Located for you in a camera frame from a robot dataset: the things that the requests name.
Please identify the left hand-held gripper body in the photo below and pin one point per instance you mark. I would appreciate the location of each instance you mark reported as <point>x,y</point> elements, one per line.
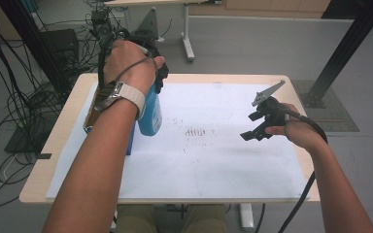
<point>147,29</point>

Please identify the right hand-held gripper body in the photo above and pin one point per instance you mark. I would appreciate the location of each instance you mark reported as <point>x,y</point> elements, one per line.
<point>272,110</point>

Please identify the blue bottle with white cap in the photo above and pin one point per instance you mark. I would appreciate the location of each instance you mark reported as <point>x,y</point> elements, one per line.
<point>150,116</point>

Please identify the blue cardboard box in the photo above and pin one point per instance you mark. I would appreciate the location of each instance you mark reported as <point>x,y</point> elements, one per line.
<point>92,116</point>

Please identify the person's right hand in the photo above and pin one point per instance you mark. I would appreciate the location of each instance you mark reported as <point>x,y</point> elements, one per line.
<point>299,132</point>

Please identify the person's left hand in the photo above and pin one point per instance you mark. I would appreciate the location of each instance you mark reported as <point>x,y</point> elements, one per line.
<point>128,64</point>

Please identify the wristwatch with white band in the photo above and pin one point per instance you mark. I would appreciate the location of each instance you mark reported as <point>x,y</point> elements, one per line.
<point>123,93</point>

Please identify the table with white legs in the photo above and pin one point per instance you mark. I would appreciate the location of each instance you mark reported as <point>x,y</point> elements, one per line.
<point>187,19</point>

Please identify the black device on stand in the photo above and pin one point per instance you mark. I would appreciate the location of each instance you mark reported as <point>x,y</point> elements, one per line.
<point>99,21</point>

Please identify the white table mat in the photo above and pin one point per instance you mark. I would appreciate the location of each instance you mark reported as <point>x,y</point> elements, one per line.
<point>213,161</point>

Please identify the white table leg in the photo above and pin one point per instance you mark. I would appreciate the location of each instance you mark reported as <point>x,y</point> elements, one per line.
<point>246,218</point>

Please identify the black equipment box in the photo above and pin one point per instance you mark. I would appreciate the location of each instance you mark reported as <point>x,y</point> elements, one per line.
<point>61,43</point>

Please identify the light wooden cabinet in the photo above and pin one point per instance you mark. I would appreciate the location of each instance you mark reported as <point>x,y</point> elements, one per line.
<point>272,8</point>

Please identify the black tape strip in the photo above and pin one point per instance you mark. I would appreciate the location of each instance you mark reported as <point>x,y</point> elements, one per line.
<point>44,156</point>

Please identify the person's khaki trousers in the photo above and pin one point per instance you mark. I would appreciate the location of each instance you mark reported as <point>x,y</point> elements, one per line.
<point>136,220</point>

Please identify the black metal frame post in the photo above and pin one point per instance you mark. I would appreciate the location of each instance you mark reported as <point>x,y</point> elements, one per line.
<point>29,39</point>
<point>346,48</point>

